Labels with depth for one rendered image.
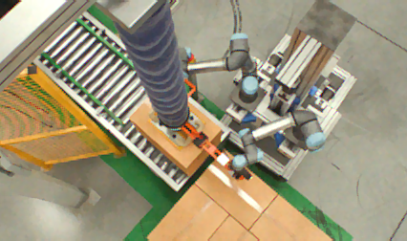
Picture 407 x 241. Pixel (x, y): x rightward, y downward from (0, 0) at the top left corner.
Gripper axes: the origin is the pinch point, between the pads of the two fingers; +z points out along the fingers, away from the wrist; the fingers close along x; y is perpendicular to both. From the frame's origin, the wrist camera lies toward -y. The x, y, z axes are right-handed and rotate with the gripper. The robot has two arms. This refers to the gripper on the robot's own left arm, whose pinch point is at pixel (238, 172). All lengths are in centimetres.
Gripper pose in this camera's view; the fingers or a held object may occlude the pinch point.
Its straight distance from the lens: 285.8
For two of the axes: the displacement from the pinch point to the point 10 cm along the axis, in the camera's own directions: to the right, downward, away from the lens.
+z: 0.1, 2.8, 9.6
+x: -6.7, 7.1, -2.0
